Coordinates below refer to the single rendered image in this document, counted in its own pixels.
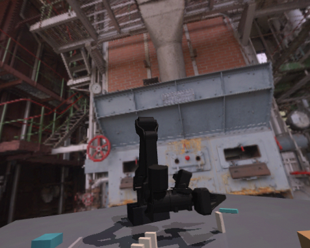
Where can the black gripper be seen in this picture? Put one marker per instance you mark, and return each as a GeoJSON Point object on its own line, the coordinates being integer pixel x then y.
{"type": "Point", "coordinates": [201, 198]}

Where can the teal rectangular bar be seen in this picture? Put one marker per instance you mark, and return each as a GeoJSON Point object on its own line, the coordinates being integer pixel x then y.
{"type": "Point", "coordinates": [229, 210]}

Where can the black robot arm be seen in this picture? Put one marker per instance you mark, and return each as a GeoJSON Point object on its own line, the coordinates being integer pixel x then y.
{"type": "Point", "coordinates": [151, 177]}

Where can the teal rectangular block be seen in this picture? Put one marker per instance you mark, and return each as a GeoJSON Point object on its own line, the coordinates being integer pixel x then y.
{"type": "Point", "coordinates": [47, 241]}

